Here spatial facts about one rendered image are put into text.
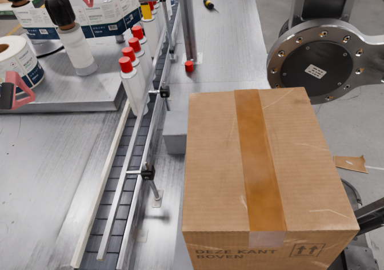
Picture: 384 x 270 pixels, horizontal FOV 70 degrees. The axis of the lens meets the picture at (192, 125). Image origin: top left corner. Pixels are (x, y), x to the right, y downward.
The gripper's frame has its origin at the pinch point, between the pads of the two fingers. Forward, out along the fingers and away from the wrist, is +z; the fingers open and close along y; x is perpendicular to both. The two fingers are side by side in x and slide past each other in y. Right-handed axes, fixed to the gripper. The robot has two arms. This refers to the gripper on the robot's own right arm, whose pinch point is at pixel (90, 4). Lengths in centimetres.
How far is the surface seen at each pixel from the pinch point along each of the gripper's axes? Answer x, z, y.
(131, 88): 18.4, 12.3, 29.7
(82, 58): -7.8, 18.1, 4.8
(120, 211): 21, 24, 63
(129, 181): 21, 24, 54
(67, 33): -9.5, 7.6, 5.1
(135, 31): 17.1, 4.8, 10.3
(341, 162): 121, 109, -14
